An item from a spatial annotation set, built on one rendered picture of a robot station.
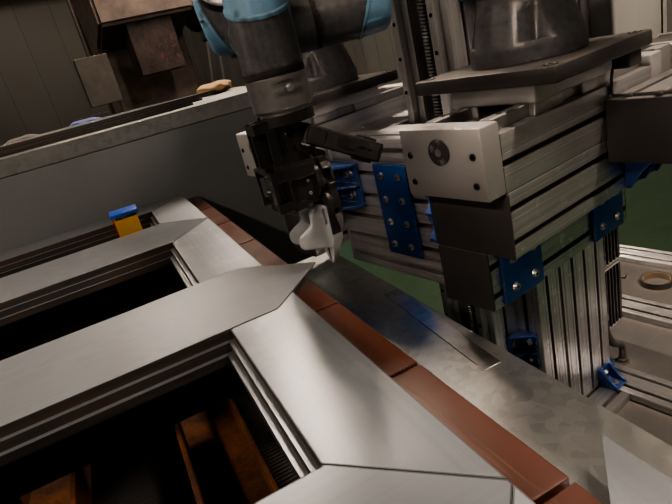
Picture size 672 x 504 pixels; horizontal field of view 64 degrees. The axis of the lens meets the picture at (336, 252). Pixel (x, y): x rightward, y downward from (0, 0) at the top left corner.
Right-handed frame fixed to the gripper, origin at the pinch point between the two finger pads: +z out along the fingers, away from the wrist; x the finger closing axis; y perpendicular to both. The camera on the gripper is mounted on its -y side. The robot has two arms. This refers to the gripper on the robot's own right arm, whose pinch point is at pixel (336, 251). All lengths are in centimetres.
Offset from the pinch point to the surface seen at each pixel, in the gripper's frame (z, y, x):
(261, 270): 0.5, 9.8, -5.0
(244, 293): 0.5, 14.0, 0.5
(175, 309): 0.5, 22.6, -3.4
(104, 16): -72, -8, -313
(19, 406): 0.6, 40.9, 5.8
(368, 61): -2, -224, -397
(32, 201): -8, 42, -82
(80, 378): 0.6, 34.7, 5.1
